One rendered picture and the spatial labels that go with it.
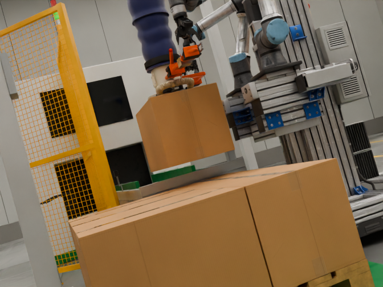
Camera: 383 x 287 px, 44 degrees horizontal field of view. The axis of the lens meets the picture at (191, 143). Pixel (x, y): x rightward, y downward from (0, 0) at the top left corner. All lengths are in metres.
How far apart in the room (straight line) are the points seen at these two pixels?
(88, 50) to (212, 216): 10.68
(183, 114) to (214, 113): 0.18
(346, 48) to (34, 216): 2.32
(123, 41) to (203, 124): 9.71
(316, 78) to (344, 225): 0.92
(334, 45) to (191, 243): 1.70
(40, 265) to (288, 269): 2.13
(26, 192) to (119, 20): 9.31
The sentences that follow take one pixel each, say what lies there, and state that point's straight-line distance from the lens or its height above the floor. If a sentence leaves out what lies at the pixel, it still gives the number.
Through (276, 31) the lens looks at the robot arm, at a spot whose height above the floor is 1.20.
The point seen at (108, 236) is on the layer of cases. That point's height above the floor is 0.52.
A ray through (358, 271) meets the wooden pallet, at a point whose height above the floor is 0.11.
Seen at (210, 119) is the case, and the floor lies 0.88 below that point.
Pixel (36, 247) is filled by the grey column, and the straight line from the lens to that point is 3.52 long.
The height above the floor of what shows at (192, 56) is 1.18.
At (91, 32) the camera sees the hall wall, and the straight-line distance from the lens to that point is 12.32.
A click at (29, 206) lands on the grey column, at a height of 0.67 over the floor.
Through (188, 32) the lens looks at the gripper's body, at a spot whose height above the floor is 1.30.
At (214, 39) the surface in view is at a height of 2.11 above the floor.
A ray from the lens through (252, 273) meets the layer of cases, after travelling 1.74.
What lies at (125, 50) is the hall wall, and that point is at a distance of 12.23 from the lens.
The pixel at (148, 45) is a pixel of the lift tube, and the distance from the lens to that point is 2.95.
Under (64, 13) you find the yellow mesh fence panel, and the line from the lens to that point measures 3.84.
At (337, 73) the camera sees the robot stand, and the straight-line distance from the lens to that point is 2.61.
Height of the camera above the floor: 0.69
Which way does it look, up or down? 2 degrees up
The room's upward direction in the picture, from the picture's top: 16 degrees counter-clockwise
